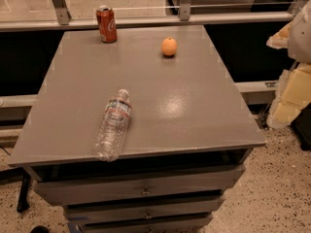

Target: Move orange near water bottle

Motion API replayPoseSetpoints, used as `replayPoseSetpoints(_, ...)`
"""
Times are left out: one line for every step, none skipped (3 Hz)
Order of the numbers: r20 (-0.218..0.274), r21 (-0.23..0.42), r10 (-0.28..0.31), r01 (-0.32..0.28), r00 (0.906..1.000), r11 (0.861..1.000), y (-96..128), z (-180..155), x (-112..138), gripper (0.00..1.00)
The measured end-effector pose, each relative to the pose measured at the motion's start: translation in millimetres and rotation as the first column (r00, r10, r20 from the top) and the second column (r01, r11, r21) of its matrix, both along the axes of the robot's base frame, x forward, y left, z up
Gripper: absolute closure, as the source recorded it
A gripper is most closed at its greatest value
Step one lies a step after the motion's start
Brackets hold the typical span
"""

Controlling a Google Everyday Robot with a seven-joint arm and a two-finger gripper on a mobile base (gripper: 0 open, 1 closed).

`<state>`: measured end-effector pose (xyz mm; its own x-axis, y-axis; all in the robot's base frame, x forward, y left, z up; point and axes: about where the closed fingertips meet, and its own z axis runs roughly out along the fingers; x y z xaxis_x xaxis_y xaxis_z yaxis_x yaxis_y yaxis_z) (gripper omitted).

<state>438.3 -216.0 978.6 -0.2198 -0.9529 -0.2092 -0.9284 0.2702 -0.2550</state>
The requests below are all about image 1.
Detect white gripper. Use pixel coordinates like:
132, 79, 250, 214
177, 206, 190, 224
266, 0, 311, 129

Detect black stand leg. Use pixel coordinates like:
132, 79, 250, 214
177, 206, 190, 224
17, 174, 31, 213

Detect orange fruit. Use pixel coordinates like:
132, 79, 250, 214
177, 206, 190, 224
161, 37, 178, 56

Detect metal railing frame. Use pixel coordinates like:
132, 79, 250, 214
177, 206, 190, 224
0, 0, 311, 121

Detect red soda can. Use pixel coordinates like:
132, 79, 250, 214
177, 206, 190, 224
96, 6, 118, 43

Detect clear plastic water bottle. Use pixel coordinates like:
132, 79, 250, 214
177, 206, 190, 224
91, 89, 132, 162

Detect grey drawer cabinet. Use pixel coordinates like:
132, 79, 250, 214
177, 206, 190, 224
10, 26, 264, 233

